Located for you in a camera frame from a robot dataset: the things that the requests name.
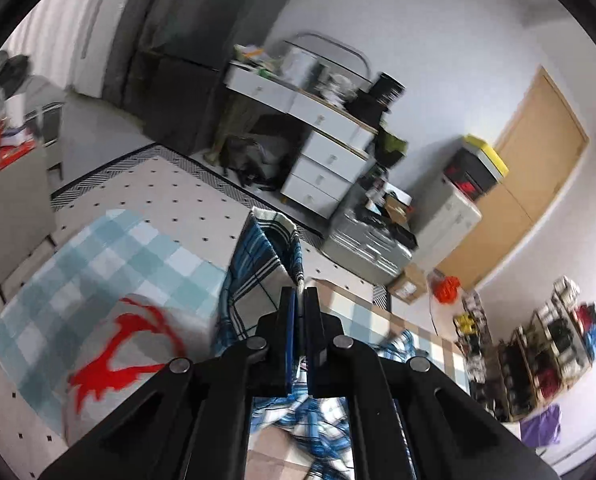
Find brown checked blanket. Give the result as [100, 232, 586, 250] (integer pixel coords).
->
[248, 277, 471, 480]

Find white cabinet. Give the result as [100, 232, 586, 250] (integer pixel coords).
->
[410, 175, 483, 273]

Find grey sweatshirt with red print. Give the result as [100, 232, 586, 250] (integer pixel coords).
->
[60, 292, 214, 446]

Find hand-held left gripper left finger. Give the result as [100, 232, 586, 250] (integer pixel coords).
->
[38, 286, 299, 480]

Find yellow-lidded box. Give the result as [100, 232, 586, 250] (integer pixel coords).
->
[460, 133, 509, 181]

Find orange bag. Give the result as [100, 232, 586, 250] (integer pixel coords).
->
[430, 275, 463, 306]

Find black and red box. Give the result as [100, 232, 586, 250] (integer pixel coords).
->
[443, 147, 501, 198]

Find cardboard box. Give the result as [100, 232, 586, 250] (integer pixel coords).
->
[387, 262, 429, 305]

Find green bag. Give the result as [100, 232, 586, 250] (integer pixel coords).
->
[375, 127, 409, 168]

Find blue plaid garment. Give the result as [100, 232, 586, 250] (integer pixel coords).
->
[210, 206, 431, 480]

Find black bag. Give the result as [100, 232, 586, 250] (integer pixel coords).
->
[220, 135, 291, 191]

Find wooden shoe rack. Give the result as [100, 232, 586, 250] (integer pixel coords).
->
[458, 275, 596, 423]

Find grey side cabinet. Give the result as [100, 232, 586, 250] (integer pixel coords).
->
[0, 76, 64, 293]

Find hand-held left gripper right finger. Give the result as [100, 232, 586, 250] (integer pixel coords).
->
[304, 285, 563, 480]

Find purple bag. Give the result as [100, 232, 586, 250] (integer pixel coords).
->
[519, 404, 563, 448]

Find wooden door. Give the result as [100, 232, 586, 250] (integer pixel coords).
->
[435, 66, 590, 291]

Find arched mirror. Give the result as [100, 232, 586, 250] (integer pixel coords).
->
[283, 32, 372, 86]

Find white desk with drawers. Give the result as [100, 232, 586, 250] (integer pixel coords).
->
[223, 60, 379, 221]

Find silver suitcase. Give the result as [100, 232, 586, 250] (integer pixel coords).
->
[323, 207, 414, 286]

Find dark refrigerator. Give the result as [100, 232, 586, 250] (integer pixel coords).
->
[100, 0, 291, 156]

